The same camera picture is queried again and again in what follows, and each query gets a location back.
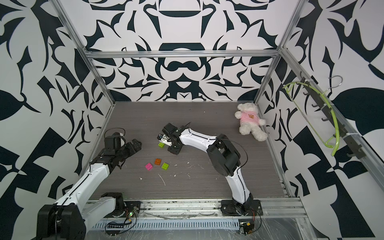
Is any magenta lego brick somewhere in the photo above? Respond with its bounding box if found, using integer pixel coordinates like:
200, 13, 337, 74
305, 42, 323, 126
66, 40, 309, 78
145, 163, 153, 171

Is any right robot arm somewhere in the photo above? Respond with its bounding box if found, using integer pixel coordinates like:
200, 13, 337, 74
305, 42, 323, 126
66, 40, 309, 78
157, 123, 254, 216

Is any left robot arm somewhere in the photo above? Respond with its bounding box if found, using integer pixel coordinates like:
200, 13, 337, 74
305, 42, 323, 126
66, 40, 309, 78
37, 132, 142, 240

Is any white teddy bear pink shirt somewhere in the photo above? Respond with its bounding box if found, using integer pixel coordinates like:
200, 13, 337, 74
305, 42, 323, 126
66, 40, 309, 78
235, 103, 268, 142

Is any black connector box left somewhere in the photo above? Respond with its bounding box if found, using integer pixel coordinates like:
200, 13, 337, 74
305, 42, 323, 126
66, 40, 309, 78
104, 222, 126, 236

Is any black connector box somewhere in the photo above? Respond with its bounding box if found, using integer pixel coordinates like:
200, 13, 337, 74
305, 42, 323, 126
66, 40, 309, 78
104, 222, 126, 236
239, 222, 255, 236

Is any white vent grille strip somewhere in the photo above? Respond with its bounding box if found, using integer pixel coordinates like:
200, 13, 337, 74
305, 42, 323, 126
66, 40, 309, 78
89, 219, 241, 231

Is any black connector box right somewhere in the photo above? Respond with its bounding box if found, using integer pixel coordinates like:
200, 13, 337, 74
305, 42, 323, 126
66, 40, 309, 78
239, 222, 255, 236

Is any green clothes hanger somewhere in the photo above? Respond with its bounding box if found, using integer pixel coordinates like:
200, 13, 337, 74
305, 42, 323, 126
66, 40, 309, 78
283, 82, 335, 154

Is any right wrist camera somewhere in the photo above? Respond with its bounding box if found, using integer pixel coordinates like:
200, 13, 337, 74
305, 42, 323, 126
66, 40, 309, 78
157, 134, 172, 146

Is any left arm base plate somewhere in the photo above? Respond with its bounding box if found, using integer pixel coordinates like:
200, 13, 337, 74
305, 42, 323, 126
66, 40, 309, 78
105, 201, 142, 218

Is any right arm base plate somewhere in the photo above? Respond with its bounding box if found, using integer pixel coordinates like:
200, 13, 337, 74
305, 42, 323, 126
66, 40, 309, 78
220, 200, 264, 217

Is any black wall hook rack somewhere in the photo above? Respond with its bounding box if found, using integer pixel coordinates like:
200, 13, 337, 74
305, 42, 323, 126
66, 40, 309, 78
300, 72, 367, 160

